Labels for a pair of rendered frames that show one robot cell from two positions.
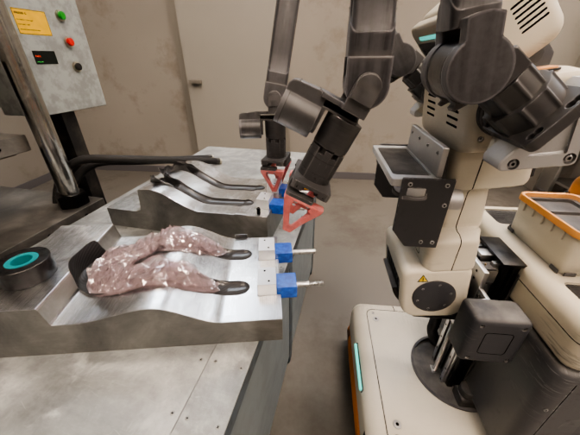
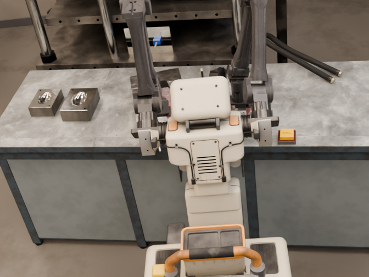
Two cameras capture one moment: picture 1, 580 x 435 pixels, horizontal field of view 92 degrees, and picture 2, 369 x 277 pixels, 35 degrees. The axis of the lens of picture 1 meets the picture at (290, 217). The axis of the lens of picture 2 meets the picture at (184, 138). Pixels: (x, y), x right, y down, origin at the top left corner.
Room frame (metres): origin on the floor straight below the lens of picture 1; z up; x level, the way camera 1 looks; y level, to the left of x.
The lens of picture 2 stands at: (0.58, -2.11, 2.52)
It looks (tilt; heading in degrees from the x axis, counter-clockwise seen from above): 38 degrees down; 91
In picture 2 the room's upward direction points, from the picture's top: 9 degrees counter-clockwise
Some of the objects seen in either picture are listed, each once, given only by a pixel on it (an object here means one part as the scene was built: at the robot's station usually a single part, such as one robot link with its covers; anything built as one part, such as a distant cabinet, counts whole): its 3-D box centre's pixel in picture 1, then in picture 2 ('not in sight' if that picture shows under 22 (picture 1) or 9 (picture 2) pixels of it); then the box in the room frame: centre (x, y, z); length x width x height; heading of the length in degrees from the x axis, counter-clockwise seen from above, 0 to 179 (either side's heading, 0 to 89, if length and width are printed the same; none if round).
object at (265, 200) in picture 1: (281, 206); not in sight; (0.70, 0.02, 0.89); 0.13 x 0.05 x 0.05; 77
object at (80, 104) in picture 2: not in sight; (80, 104); (0.03, 0.44, 0.83); 0.20 x 0.15 x 0.07; 77
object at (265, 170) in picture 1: (274, 175); not in sight; (0.79, 0.04, 0.95); 0.07 x 0.07 x 0.09; 77
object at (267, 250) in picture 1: (287, 252); not in sight; (0.53, 0.01, 0.85); 0.13 x 0.05 x 0.05; 94
